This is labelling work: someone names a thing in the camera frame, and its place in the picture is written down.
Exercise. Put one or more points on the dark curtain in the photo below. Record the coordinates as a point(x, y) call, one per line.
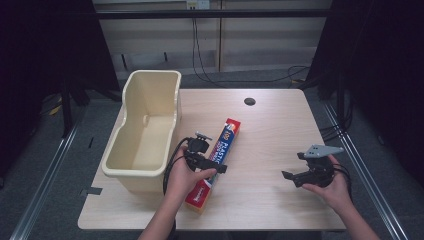
point(46, 50)
point(380, 66)

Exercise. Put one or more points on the red blue plastic wrap box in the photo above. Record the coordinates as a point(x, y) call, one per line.
point(216, 156)

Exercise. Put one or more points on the person's left hand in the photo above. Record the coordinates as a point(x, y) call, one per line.
point(181, 178)

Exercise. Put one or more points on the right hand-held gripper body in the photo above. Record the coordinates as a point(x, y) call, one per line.
point(320, 166)

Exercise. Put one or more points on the yellow floor marker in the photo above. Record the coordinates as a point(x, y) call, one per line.
point(56, 108)

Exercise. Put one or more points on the grey floor tape piece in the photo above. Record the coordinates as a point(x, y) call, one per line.
point(91, 191)

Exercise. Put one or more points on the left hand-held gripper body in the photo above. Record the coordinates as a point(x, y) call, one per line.
point(197, 145)

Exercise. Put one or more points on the cream plastic bin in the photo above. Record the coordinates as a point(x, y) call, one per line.
point(146, 130)

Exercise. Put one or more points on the white wall outlet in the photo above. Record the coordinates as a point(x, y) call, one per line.
point(198, 4)

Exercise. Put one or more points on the metal floor rail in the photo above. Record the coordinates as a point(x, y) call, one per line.
point(363, 173)
point(43, 186)

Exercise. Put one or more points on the person's right hand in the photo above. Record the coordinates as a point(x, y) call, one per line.
point(333, 193)

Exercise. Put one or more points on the black horizontal frame bar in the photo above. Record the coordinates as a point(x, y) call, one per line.
point(213, 14)

